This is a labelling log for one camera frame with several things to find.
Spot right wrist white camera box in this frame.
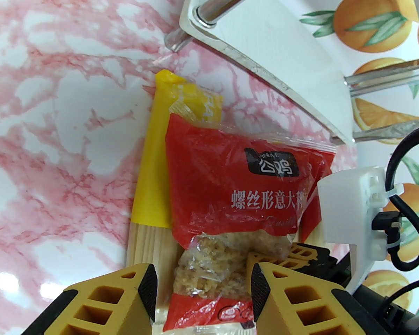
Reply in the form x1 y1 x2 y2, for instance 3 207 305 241
317 166 404 294

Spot yellow spaghetti pack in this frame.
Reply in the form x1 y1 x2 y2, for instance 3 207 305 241
126 69 224 269

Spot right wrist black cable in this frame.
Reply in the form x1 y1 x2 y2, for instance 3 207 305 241
372 119 419 304

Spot white two-tier shelf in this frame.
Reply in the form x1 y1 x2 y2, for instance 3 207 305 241
164 0 419 146

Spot red spaghetti pack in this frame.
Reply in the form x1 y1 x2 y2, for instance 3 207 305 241
299 184 324 248

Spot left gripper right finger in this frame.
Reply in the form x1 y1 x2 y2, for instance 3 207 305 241
250 262 369 335

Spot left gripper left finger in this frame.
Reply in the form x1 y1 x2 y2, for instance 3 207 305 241
21 263 158 335

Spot red fusilli pasta bag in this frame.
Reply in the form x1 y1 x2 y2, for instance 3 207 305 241
162 112 337 335

